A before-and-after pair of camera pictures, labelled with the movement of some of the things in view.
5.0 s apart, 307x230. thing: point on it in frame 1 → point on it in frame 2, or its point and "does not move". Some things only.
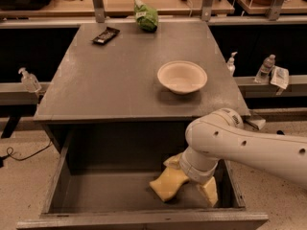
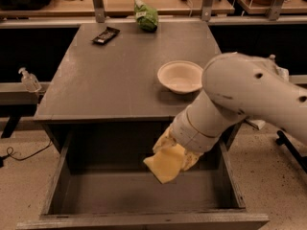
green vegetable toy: (146, 15) does not move
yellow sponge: (169, 183) → (167, 163)
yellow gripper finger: (210, 190) → (190, 159)
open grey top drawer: (98, 176) does not move
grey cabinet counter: (117, 81) does not move
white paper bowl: (182, 77) does not move
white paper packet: (279, 77) does not move
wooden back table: (77, 0) does not move
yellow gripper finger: (174, 161) → (165, 141)
